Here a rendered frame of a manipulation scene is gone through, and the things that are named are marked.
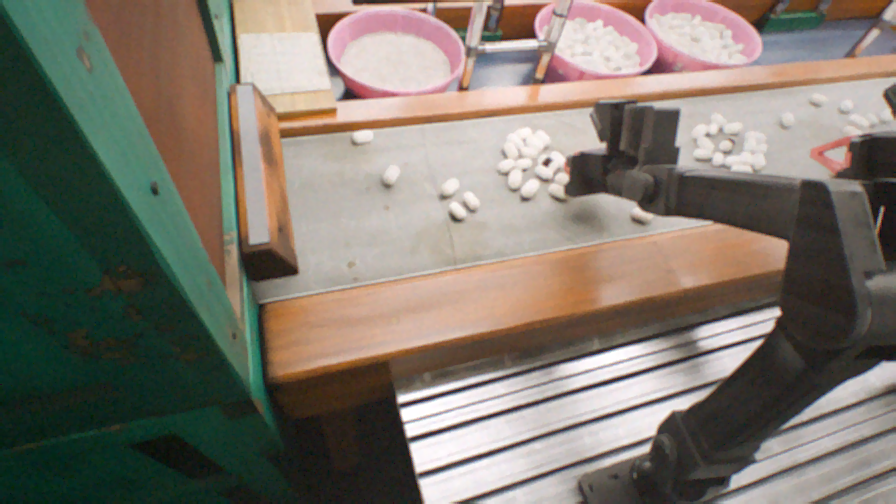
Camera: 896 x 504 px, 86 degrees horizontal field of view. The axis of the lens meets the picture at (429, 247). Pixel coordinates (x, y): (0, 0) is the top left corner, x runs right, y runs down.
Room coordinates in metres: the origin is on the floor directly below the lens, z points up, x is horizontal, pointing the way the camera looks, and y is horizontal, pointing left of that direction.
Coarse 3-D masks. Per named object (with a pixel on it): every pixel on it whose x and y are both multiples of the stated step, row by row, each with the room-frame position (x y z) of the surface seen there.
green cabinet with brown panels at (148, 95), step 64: (0, 0) 0.12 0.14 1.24; (64, 0) 0.16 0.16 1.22; (128, 0) 0.28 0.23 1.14; (192, 0) 0.53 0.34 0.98; (0, 64) 0.11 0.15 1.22; (64, 64) 0.13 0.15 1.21; (128, 64) 0.23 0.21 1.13; (192, 64) 0.41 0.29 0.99; (0, 128) 0.11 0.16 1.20; (64, 128) 0.12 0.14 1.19; (128, 128) 0.16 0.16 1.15; (192, 128) 0.32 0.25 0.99; (0, 192) 0.10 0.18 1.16; (64, 192) 0.11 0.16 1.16; (128, 192) 0.12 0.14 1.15; (192, 192) 0.24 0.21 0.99; (0, 256) 0.09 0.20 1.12; (64, 256) 0.10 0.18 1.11; (128, 256) 0.11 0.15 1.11; (192, 256) 0.15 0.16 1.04; (0, 320) 0.09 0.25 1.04; (64, 320) 0.09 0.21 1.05; (128, 320) 0.10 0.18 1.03; (192, 320) 0.12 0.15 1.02; (0, 384) 0.07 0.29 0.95; (64, 384) 0.08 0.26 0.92; (128, 384) 0.09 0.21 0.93; (192, 384) 0.11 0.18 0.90; (0, 448) 0.03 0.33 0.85
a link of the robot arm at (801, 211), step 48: (672, 192) 0.40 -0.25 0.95; (720, 192) 0.36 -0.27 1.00; (768, 192) 0.33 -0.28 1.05; (816, 192) 0.28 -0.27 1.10; (864, 192) 0.28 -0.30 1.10; (816, 240) 0.25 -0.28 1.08; (864, 240) 0.25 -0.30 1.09; (816, 288) 0.22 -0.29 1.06; (864, 288) 0.21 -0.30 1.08; (816, 336) 0.20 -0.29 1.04
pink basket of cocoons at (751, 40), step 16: (656, 0) 1.22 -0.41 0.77; (672, 0) 1.25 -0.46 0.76; (688, 0) 1.26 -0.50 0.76; (704, 0) 1.27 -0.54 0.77; (704, 16) 1.25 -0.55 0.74; (720, 16) 1.24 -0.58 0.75; (736, 16) 1.22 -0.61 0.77; (656, 32) 1.08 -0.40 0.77; (752, 32) 1.17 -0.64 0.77; (672, 48) 1.03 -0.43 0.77; (752, 48) 1.12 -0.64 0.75; (656, 64) 1.07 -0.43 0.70; (672, 64) 1.04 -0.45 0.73; (688, 64) 1.02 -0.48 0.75; (704, 64) 1.01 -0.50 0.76; (720, 64) 1.00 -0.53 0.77; (736, 64) 1.01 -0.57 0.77
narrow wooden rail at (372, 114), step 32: (800, 64) 1.08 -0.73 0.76; (832, 64) 1.10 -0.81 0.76; (864, 64) 1.13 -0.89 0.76; (416, 96) 0.71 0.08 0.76; (448, 96) 0.73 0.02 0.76; (480, 96) 0.74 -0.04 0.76; (512, 96) 0.76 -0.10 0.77; (544, 96) 0.78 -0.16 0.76; (576, 96) 0.80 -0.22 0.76; (608, 96) 0.82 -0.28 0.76; (640, 96) 0.85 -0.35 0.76; (672, 96) 0.88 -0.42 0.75; (704, 96) 0.92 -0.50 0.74; (288, 128) 0.57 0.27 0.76; (320, 128) 0.59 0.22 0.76; (352, 128) 0.61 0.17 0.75; (384, 128) 0.63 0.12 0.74
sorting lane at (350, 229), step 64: (448, 128) 0.67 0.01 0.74; (512, 128) 0.70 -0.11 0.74; (576, 128) 0.74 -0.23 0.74; (768, 128) 0.86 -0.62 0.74; (832, 128) 0.90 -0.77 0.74; (320, 192) 0.47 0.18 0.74; (384, 192) 0.49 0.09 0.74; (512, 192) 0.55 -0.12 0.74; (320, 256) 0.35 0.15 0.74; (384, 256) 0.38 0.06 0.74; (448, 256) 0.40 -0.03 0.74; (512, 256) 0.42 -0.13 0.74
